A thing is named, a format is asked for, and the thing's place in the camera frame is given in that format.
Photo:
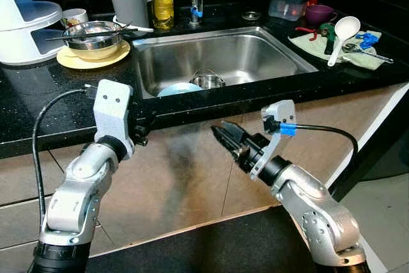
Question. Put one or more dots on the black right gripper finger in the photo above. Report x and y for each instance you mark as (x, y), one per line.
(229, 144)
(236, 132)

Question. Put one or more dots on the light blue plate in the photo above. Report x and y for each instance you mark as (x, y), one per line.
(176, 91)

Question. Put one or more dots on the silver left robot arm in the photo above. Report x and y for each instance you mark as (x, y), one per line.
(77, 190)

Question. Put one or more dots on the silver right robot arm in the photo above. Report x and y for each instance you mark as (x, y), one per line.
(319, 215)

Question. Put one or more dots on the stainless steel sink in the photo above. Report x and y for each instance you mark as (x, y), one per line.
(223, 52)

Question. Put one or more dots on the pale yellow plate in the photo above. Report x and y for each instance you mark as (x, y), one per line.
(73, 62)

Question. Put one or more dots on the black chopstick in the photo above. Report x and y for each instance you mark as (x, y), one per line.
(54, 37)
(128, 27)

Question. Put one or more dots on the pale green cloth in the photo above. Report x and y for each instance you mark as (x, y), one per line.
(307, 46)

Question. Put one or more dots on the round metal sink strainer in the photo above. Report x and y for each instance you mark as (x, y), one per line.
(252, 15)

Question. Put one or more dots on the metal faucet with blue clip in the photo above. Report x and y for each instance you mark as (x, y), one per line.
(196, 12)

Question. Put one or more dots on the white printed mug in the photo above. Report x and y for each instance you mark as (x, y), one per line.
(75, 17)

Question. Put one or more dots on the clear plastic container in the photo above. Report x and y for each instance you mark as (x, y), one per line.
(287, 7)

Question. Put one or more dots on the purple cup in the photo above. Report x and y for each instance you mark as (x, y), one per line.
(319, 14)

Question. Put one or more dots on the white plastic ladle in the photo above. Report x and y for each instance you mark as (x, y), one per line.
(348, 27)

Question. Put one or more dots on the white tiered steamer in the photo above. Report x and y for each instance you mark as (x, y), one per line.
(13, 30)

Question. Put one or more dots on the blue plastic clip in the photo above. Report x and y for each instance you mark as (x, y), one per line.
(367, 38)

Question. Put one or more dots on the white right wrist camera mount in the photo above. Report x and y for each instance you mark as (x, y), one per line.
(284, 112)

